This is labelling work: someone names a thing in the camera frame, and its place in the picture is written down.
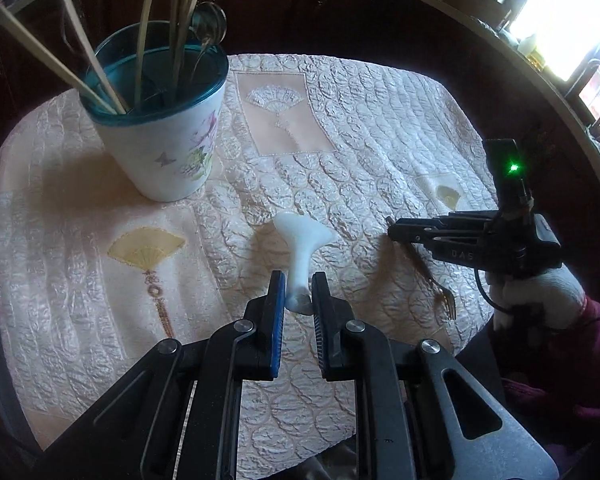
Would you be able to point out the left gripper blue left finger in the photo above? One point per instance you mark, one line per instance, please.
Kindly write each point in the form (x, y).
(262, 351)

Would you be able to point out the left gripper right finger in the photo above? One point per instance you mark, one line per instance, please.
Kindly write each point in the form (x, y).
(330, 315)

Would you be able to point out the black fork wooden handle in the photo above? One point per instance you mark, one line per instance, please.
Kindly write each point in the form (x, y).
(441, 292)

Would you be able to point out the white ceramic soup spoon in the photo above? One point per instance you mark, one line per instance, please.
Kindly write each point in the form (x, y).
(303, 236)

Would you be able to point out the metal spoon gold handle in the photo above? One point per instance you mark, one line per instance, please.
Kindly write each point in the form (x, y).
(209, 25)

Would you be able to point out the right white gloved hand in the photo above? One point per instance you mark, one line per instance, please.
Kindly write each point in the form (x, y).
(557, 291)

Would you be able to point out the pink quilted tablecloth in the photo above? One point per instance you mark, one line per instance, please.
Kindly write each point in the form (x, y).
(92, 274)

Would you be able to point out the white floral utensil cup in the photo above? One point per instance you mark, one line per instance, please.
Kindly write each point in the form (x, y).
(165, 145)

